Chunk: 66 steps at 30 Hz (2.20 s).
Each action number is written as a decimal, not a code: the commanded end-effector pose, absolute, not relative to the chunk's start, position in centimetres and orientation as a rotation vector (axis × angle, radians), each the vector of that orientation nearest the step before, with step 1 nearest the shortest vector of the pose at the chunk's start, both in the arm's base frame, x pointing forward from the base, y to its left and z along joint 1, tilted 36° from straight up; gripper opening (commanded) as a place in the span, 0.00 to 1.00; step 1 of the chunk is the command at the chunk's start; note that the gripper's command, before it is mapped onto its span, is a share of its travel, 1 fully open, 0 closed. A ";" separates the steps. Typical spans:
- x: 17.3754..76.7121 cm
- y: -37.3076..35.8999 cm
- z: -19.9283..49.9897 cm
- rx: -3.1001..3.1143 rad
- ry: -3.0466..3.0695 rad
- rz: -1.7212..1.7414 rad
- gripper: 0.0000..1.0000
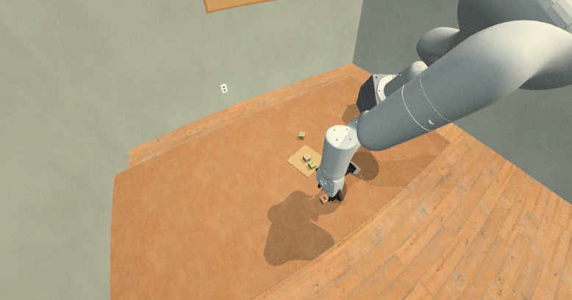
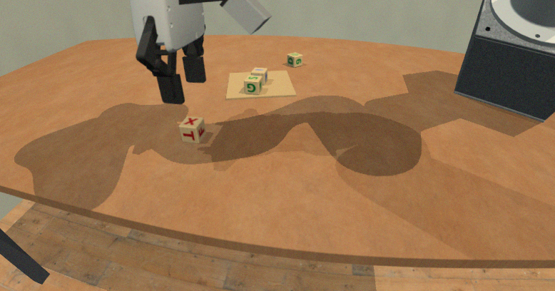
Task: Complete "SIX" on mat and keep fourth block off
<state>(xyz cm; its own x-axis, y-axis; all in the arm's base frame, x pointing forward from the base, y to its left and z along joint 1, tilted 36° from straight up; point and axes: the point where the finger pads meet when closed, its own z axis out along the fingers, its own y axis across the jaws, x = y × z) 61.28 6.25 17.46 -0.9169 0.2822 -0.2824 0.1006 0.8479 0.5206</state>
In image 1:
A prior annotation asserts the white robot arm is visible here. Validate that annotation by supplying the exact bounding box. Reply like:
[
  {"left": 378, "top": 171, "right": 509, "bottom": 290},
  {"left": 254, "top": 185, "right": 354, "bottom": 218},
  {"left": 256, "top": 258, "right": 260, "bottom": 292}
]
[{"left": 320, "top": 0, "right": 572, "bottom": 180}]

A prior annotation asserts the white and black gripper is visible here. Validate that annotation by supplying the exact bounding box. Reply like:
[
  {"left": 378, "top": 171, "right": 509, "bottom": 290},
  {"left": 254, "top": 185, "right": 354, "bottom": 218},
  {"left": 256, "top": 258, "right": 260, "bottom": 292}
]
[{"left": 315, "top": 166, "right": 345, "bottom": 202}]

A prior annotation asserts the tan flat mat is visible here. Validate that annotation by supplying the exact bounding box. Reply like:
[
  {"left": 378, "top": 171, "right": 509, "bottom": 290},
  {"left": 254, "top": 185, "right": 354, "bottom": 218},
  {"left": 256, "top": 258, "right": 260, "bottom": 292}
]
[{"left": 287, "top": 145, "right": 322, "bottom": 178}]

